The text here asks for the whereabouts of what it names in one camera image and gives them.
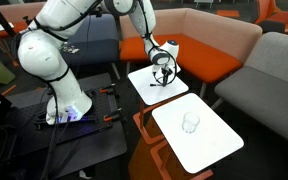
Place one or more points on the grey metal sofa leg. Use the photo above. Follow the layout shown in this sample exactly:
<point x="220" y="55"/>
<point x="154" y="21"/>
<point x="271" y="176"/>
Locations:
<point x="217" y="104"/>
<point x="128" y="68"/>
<point x="116" y="71"/>
<point x="202" y="90"/>

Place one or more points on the grey fabric sofa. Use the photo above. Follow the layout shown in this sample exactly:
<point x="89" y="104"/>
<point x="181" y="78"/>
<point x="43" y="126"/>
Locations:
<point x="270" y="86"/>

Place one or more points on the black and white marker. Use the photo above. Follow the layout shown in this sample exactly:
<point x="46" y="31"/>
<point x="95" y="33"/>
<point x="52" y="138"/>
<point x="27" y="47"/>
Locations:
<point x="155" y="85"/>

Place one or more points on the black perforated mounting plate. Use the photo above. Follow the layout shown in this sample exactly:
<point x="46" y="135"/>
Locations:
<point x="97" y="110"/>

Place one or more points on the large white orange-framed side table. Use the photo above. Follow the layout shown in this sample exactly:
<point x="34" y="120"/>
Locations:
<point x="200" y="146"/>

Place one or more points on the black tripod pole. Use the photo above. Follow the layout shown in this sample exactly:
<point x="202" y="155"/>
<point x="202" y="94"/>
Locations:
<point x="0" y="16"/>

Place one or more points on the small white orange-framed side table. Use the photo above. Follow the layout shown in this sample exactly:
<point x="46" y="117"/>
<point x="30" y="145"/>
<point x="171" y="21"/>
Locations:
<point x="150" y="90"/>

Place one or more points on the beige bench with orange seat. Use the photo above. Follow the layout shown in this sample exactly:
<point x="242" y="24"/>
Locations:
<point x="17" y="11"/>

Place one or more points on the white paper scrap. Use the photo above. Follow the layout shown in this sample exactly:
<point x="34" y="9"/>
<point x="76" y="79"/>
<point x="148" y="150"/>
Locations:
<point x="85" y="175"/>

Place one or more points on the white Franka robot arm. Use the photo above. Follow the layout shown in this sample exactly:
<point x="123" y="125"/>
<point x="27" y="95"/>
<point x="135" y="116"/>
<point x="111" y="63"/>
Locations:
<point x="47" y="56"/>

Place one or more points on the orange sofa with beige back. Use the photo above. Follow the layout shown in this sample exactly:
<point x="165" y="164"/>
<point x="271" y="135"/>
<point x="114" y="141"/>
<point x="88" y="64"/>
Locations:
<point x="200" y="56"/>

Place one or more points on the white-legged background table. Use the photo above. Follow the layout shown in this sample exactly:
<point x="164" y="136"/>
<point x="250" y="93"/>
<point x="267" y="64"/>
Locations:
<point x="204" y="2"/>

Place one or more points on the orange stick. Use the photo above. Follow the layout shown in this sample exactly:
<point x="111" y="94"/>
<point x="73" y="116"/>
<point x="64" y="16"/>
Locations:
<point x="8" y="90"/>

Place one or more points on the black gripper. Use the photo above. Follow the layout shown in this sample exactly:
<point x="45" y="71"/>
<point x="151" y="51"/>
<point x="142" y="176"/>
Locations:
<point x="166" y="72"/>

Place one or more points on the clear glass cup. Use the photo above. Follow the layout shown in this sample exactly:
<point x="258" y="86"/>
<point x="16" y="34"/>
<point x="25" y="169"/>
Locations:
<point x="190" y="125"/>

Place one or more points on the orange and black clamp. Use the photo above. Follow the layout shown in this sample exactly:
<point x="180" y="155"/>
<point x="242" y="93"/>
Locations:
<point x="112" y="116"/>
<point x="106" y="89"/>

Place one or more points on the orange lounge chair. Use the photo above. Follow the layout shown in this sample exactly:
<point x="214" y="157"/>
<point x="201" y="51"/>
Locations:
<point x="277" y="16"/>

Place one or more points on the dark grey robot table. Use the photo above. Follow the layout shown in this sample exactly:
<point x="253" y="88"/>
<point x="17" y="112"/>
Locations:
<point x="94" y="150"/>

